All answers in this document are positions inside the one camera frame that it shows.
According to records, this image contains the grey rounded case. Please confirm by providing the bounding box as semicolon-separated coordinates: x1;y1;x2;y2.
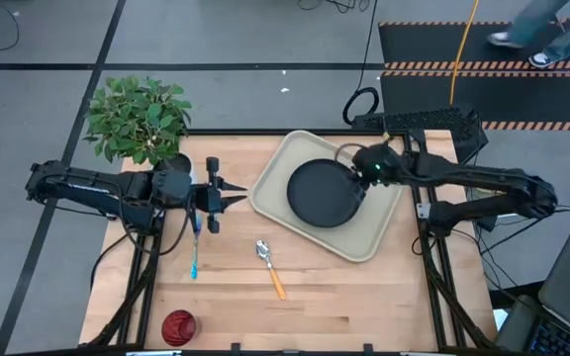
495;295;538;352

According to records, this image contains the orange-handled metal spoon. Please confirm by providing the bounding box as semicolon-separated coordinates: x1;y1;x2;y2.
255;239;288;302

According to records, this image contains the green leafy plant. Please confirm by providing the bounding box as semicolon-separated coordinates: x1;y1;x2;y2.
82;74;193;165

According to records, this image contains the white plant pot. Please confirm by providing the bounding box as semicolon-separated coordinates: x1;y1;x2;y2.
158;151;198;185

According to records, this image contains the black backlit keyboard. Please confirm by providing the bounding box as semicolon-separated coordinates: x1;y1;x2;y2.
529;318;570;356

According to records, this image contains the person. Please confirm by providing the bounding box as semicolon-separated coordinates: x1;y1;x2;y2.
486;0;570;69

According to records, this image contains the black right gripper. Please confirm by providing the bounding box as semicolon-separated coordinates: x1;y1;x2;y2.
347;142;406;200

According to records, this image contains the beige plastic tray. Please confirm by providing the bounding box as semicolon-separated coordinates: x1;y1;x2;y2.
248;130;405;263

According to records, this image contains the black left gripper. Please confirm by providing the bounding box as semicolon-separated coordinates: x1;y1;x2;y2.
190;156;248;234

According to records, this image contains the red ribbed cup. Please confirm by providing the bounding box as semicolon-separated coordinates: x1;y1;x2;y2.
160;309;198;347

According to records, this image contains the yellow cable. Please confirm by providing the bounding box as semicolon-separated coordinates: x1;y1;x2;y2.
448;0;480;106

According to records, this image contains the black round plate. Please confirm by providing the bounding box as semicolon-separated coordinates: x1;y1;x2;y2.
286;158;367;229

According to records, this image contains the black coiled cable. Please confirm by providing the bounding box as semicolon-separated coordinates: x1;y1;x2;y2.
342;0;381;127

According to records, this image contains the black cable bundle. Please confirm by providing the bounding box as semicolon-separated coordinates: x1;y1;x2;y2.
297;0;371;15

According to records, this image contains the blue-handled fork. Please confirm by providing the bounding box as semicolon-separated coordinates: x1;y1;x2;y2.
189;212;203;281

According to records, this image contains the black metal table frame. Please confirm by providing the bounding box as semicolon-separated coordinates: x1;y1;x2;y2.
86;129;494;350

